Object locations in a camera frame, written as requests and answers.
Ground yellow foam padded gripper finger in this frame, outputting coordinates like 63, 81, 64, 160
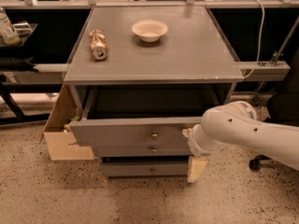
187, 157, 207, 183

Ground grey top drawer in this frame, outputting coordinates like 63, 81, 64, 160
71, 85, 221, 147

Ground grey drawer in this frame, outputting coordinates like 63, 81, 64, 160
100, 156, 189, 177
71, 85, 221, 147
94, 145, 191, 157

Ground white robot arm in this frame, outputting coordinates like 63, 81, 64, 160
182, 101, 299, 183

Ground grey bottom drawer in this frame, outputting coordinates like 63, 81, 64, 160
100, 156, 189, 177

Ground grey middle drawer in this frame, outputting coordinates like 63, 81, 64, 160
94, 145, 191, 157

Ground grey drawer cabinet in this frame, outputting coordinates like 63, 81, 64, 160
64, 7, 243, 105

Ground black office chair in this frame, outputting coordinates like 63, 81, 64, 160
249, 49, 299, 172

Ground yellow item in box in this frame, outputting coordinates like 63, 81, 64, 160
64, 123, 71, 132

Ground open cardboard box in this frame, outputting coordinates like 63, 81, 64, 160
43, 85, 94, 161

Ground white paper bowl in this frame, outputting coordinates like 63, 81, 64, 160
132, 20, 168, 43

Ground crushed golden drink can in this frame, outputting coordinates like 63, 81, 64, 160
89, 30, 108, 61

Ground black side table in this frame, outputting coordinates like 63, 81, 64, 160
0, 23, 50, 126

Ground shiny foil packet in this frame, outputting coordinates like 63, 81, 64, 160
13, 21, 33, 36

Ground green label plastic bottle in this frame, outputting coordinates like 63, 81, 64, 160
0, 7, 21, 45

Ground white hanging cable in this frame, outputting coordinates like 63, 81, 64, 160
243, 0, 266, 80

